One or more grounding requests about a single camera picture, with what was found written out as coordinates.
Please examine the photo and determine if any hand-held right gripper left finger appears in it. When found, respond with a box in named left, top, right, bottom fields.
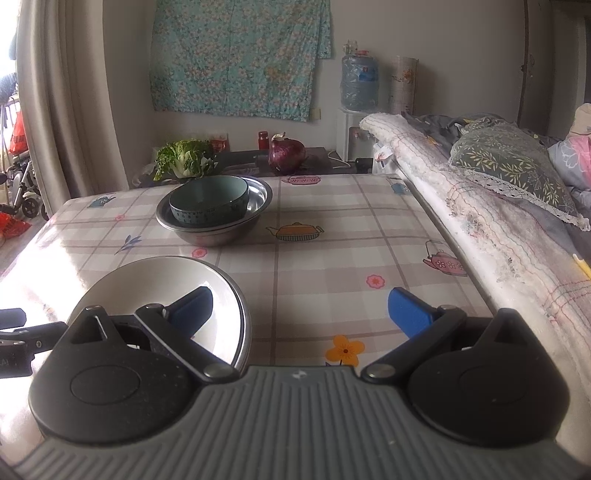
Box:
left=66, top=286, right=240, bottom=385

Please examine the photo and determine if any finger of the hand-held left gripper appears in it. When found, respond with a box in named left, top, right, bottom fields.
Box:
left=0, top=322, right=70, bottom=348
left=0, top=308, right=27, bottom=330

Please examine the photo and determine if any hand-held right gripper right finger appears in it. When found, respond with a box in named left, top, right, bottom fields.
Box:
left=359, top=286, right=533, bottom=384

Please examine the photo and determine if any stainless steel plate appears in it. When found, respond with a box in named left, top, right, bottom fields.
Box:
left=74, top=255, right=253, bottom=371

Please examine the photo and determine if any large stainless steel bowl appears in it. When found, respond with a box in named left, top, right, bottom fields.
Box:
left=156, top=175, right=274, bottom=247

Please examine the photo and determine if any teal ceramic bowl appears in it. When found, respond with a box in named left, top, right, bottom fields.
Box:
left=168, top=176, right=250, bottom=227

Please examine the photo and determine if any small stainless steel bowl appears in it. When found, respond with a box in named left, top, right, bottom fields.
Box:
left=159, top=178, right=270, bottom=228

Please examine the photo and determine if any crumpled red plastic bag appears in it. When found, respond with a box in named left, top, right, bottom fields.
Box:
left=0, top=212, right=33, bottom=241

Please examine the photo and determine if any white lace blanket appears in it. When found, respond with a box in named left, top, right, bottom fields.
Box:
left=359, top=113, right=591, bottom=370

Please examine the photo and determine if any wheelchair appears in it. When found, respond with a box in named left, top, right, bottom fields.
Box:
left=0, top=152, right=49, bottom=220

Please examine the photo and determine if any napa cabbage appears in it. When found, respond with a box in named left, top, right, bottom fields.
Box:
left=153, top=140, right=216, bottom=182

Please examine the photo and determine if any dark cabinet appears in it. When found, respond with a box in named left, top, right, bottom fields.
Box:
left=216, top=147, right=343, bottom=179

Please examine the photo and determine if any grey leaf-print pillow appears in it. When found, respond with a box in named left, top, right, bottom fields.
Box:
left=450, top=122, right=591, bottom=232

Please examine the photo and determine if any red onion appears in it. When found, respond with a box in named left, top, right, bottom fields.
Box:
left=269, top=133, right=307, bottom=175

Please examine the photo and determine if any hanging red plastic bag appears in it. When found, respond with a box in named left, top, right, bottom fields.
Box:
left=9, top=108, right=28, bottom=156

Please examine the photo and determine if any white water dispenser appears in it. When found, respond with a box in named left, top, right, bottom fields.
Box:
left=335, top=107, right=375, bottom=162

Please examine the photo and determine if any grey duvet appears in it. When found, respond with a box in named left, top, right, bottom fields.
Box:
left=405, top=113, right=591, bottom=259

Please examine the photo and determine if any patterned paper roll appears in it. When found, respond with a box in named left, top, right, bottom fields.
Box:
left=388, top=55, right=419, bottom=116

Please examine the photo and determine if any pink floral pillow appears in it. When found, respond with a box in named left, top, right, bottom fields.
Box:
left=549, top=103, right=591, bottom=186

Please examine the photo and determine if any beige curtain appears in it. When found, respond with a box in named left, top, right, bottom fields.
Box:
left=16, top=0, right=126, bottom=200

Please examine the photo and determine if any blue water jug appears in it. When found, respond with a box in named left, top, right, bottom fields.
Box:
left=341, top=41, right=380, bottom=112

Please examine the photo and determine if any dark pole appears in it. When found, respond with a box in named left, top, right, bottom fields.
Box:
left=519, top=0, right=533, bottom=121

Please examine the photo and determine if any teal floral wall cloth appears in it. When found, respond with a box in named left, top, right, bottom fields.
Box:
left=148, top=0, right=332, bottom=123

